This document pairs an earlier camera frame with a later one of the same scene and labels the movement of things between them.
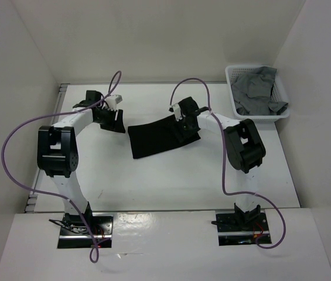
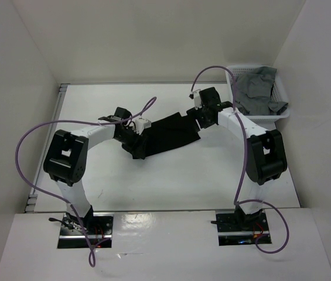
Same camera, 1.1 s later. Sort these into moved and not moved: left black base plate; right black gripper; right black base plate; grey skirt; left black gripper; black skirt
Moved: right black gripper; left black gripper
Not moved: right black base plate; black skirt; left black base plate; grey skirt
